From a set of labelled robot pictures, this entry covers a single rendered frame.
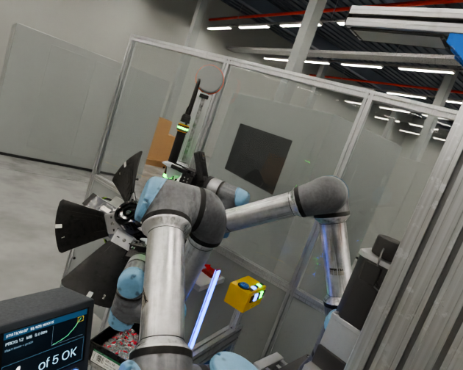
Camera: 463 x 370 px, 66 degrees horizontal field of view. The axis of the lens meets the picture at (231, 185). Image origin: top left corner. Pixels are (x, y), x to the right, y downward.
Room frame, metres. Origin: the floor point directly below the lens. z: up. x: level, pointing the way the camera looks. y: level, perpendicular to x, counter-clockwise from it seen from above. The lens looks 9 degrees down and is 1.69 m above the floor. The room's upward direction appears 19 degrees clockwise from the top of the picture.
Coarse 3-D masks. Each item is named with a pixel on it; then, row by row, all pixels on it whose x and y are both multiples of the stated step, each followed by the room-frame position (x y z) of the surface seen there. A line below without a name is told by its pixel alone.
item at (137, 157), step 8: (128, 160) 1.66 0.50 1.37; (136, 160) 1.61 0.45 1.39; (120, 168) 1.67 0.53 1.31; (128, 168) 1.62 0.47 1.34; (136, 168) 1.57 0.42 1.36; (120, 176) 1.65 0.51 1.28; (128, 176) 1.58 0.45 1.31; (120, 184) 1.62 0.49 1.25; (128, 184) 1.55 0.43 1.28; (120, 192) 1.61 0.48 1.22; (128, 192) 1.53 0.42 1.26
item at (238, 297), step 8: (240, 280) 1.46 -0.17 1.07; (248, 280) 1.49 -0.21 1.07; (256, 280) 1.52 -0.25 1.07; (232, 288) 1.40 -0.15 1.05; (240, 288) 1.39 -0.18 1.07; (248, 288) 1.41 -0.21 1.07; (264, 288) 1.48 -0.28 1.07; (232, 296) 1.39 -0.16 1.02; (240, 296) 1.38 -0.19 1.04; (248, 296) 1.36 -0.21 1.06; (232, 304) 1.39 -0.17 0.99; (240, 304) 1.37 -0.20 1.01; (248, 304) 1.38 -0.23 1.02; (256, 304) 1.46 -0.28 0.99
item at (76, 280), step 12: (96, 252) 1.27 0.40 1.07; (108, 252) 1.29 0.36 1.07; (120, 252) 1.32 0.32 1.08; (84, 264) 1.24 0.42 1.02; (96, 264) 1.25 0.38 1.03; (108, 264) 1.27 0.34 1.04; (120, 264) 1.30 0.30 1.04; (72, 276) 1.20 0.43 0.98; (84, 276) 1.21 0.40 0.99; (96, 276) 1.23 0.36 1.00; (108, 276) 1.25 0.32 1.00; (72, 288) 1.18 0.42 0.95; (84, 288) 1.19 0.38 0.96; (96, 288) 1.21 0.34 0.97; (108, 288) 1.23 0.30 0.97; (96, 300) 1.18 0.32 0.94; (108, 300) 1.20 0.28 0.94
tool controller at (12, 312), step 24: (0, 312) 0.57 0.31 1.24; (24, 312) 0.58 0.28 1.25; (48, 312) 0.60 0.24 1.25; (72, 312) 0.64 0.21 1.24; (0, 336) 0.52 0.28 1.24; (24, 336) 0.55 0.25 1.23; (48, 336) 0.59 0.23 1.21; (72, 336) 0.63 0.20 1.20; (0, 360) 0.52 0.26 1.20; (48, 360) 0.59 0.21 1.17; (72, 360) 0.63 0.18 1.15
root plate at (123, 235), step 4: (116, 232) 1.35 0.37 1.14; (120, 232) 1.36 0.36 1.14; (124, 232) 1.37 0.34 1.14; (116, 236) 1.34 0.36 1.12; (120, 236) 1.35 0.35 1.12; (124, 236) 1.36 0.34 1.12; (128, 236) 1.37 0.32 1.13; (132, 236) 1.38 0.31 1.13; (112, 240) 1.33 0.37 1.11; (116, 240) 1.34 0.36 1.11; (120, 240) 1.35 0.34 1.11; (128, 240) 1.37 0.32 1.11; (120, 244) 1.34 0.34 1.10; (124, 244) 1.35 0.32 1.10; (128, 244) 1.36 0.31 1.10; (124, 248) 1.34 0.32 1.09; (128, 248) 1.35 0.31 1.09
